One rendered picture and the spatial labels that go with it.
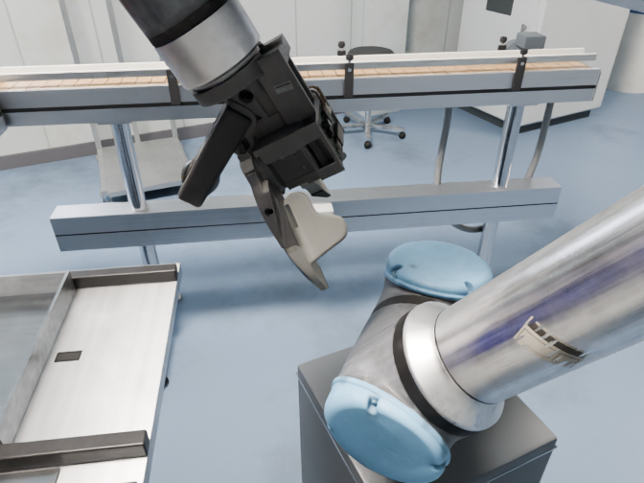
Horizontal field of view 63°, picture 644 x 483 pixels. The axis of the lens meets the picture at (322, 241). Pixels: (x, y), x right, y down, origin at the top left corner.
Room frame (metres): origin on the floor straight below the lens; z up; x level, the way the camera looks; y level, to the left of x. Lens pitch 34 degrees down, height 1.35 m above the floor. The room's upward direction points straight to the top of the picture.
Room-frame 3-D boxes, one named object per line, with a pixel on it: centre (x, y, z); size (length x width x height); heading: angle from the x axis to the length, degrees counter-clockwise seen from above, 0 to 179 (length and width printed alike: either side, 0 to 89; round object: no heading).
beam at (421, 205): (1.45, 0.01, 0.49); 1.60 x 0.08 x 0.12; 97
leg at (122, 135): (1.38, 0.56, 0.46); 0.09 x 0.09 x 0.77; 7
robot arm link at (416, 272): (0.45, -0.13, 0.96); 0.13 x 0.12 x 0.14; 157
